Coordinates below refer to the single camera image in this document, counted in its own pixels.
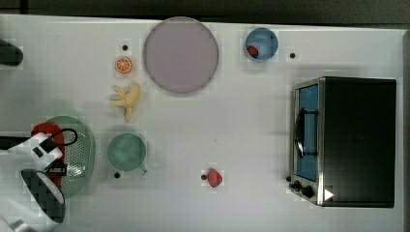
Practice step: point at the black robot base upper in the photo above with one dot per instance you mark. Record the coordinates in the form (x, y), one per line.
(10, 55)

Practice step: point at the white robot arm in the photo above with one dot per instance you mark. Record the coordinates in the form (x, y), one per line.
(30, 202)

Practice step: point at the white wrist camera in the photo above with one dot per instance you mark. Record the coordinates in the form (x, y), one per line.
(38, 152)

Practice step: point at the orange slice toy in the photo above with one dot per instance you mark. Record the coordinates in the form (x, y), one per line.
(123, 65)

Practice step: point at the red plush ketchup bottle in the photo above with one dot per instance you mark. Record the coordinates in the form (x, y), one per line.
(50, 129)

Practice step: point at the red toy inside blue cup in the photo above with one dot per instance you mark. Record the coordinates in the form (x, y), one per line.
(253, 51)

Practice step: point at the green plastic strainer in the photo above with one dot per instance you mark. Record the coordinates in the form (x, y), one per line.
(79, 157)

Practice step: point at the blue cup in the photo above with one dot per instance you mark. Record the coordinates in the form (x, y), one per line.
(265, 40)

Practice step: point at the green mug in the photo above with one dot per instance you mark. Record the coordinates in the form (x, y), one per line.
(127, 152)

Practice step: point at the purple round plate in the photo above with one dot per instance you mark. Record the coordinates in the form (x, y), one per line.
(181, 55)

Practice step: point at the red strawberry toy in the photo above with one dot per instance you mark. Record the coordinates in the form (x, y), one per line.
(214, 178)

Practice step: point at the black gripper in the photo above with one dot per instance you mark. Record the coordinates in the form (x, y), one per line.
(58, 169)

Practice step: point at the silver black toaster oven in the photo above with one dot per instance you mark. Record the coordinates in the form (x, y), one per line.
(343, 142)

